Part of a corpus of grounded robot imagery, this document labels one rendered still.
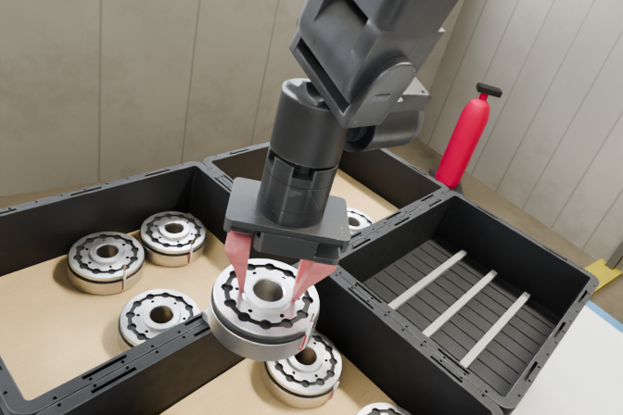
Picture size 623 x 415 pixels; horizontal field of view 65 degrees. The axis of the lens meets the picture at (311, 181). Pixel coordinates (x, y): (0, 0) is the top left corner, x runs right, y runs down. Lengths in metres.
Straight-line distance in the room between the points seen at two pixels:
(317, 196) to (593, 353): 0.93
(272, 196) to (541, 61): 2.83
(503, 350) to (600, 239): 2.29
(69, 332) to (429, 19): 0.58
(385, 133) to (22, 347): 0.51
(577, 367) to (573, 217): 2.05
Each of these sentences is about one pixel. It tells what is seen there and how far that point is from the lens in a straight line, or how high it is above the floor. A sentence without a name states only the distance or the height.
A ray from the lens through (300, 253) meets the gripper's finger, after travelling 0.40.
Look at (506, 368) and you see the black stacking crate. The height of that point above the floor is 0.83.
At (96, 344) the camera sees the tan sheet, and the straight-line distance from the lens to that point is 0.70.
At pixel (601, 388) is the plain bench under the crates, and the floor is 0.70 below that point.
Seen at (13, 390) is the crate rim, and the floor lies 0.93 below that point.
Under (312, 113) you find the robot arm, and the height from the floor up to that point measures 1.24.
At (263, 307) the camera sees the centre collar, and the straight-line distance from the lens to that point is 0.45.
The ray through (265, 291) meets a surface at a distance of 0.49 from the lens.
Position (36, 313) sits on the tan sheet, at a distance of 0.75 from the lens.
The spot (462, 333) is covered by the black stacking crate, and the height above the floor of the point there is 0.83.
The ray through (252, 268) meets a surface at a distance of 0.50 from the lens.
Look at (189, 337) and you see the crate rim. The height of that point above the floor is 0.93.
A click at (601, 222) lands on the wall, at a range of 3.10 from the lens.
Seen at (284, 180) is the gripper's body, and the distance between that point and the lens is 0.37.
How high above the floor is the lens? 1.38
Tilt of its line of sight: 31 degrees down
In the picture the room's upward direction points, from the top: 16 degrees clockwise
